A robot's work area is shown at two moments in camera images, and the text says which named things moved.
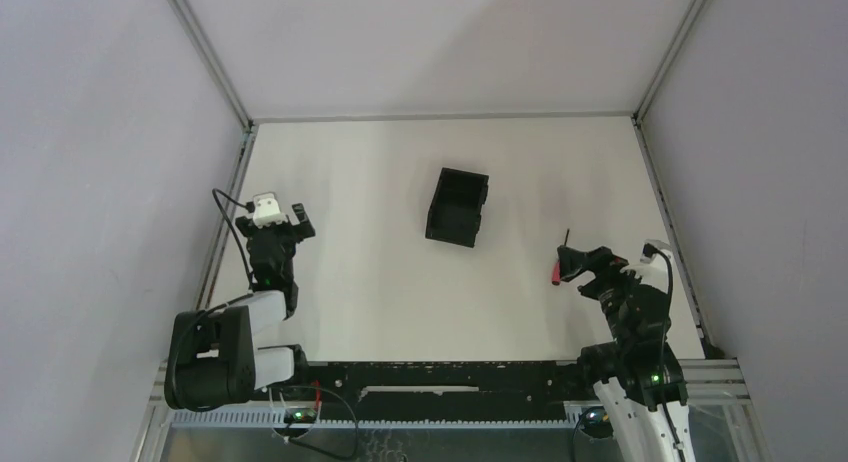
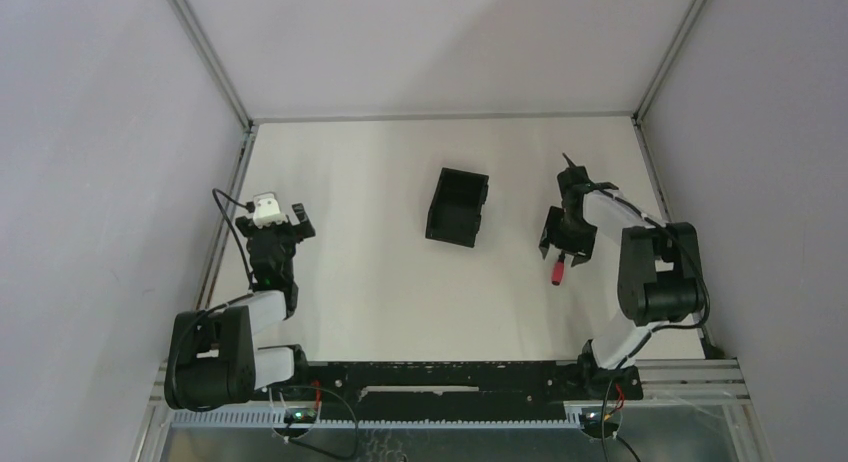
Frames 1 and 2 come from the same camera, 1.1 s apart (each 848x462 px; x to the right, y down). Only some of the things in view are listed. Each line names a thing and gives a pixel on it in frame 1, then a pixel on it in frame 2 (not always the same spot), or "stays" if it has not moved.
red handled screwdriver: [556, 268] stays
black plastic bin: [455, 214] stays
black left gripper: [274, 229] stays
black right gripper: [593, 265] -> [568, 239]
